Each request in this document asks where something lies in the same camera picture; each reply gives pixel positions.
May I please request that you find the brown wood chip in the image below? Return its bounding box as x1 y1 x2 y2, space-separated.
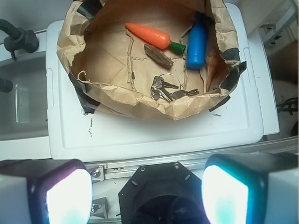
144 44 173 69

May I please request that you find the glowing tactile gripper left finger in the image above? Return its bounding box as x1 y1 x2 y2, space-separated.
0 159 93 224

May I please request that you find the silver key bunch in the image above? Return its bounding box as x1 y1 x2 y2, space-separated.
150 73 199 102

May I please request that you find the clear plastic container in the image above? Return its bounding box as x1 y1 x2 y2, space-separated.
0 57 48 140

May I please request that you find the black octagonal mount plate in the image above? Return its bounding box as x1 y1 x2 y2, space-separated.
118 161 209 224

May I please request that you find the brown crumpled paper bag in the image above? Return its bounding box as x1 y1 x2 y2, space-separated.
57 0 247 120

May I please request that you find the aluminium extrusion rail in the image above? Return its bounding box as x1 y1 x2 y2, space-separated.
85 136 299 182

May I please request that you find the blue plastic bottle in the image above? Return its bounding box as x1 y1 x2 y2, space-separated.
186 12 207 70

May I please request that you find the white plastic bin lid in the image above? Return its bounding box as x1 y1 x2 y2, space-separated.
45 3 266 162

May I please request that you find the orange plastic toy carrot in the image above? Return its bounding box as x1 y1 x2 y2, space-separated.
125 23 186 55

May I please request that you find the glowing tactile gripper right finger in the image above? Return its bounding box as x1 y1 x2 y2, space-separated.
201 153 299 224

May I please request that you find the black clamp knob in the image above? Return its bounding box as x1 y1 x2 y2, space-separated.
0 19 39 61

